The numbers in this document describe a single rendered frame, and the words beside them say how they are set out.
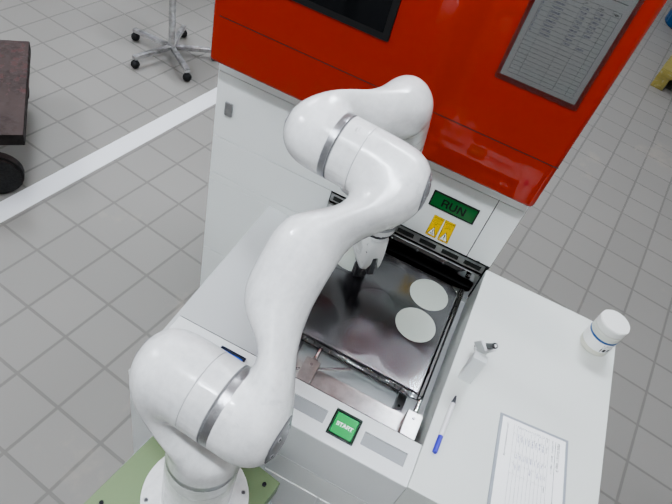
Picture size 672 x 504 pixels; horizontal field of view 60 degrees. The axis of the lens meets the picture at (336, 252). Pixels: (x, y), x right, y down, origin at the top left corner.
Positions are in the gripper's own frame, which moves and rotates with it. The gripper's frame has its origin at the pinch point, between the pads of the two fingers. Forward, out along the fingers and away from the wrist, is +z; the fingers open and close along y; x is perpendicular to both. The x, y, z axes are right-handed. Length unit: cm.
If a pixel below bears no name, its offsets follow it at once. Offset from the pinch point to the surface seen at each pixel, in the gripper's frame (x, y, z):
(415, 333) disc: 9.6, 18.6, 2.1
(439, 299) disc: 19.4, 9.2, 2.0
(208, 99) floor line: -14, -200, 91
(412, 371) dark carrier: 5.6, 28.3, 2.2
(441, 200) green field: 17.4, -5.4, -18.4
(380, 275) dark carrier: 5.9, 0.7, 2.1
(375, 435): -9.7, 44.2, -3.8
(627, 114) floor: 292, -211, 91
